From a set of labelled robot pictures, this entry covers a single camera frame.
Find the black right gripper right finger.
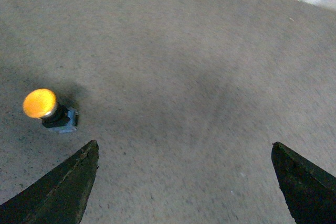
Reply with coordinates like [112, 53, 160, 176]
[271, 142, 335, 223]

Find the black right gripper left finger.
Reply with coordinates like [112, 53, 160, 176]
[1, 140, 99, 223]

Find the yellow push button switch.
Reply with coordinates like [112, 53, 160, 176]
[23, 88, 78, 133]

